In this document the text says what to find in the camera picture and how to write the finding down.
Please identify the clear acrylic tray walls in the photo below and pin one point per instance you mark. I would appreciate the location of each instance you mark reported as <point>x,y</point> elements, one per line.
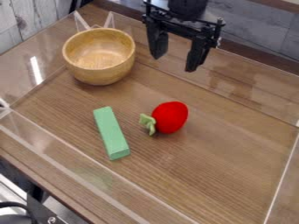
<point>225,170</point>

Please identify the green rectangular block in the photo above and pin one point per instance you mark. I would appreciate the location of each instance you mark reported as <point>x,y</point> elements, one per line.
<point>111,133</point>

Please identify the red plush strawberry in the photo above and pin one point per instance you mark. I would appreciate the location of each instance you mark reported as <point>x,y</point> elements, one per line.
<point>167,119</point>

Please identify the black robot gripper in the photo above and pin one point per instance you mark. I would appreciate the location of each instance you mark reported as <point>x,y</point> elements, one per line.
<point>185,18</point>

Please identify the wooden bowl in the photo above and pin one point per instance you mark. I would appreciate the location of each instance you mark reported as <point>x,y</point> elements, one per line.
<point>99,55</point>

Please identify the black metal table frame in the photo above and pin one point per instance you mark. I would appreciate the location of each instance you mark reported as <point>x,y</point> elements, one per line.
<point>26,203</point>

